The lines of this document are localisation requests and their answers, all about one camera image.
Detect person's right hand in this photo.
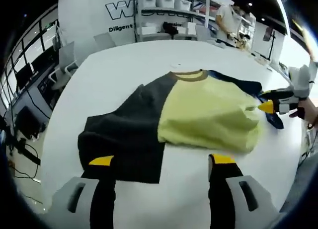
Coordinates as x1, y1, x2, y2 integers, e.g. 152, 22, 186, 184
289, 97, 314, 123

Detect grey metal shelving rack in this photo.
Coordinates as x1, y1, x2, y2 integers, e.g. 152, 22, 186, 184
133, 0, 256, 43

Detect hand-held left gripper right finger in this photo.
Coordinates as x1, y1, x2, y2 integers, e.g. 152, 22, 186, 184
208, 153, 279, 229

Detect yellow colour-block garment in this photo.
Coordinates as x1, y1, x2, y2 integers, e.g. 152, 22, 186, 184
77, 69, 285, 184

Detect black tripod stand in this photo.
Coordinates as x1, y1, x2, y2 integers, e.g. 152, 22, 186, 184
263, 26, 276, 61

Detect black computer monitor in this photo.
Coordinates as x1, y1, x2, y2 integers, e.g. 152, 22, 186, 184
14, 63, 34, 84

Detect black device on shelf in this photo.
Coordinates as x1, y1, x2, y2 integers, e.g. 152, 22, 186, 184
162, 21, 179, 37

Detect black floor cables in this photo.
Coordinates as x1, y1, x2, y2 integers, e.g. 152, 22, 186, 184
7, 139, 42, 182

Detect grey mesh office chair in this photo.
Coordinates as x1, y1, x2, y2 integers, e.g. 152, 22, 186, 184
279, 152, 318, 229

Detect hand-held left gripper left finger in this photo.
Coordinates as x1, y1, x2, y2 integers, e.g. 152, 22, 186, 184
51, 155, 116, 229

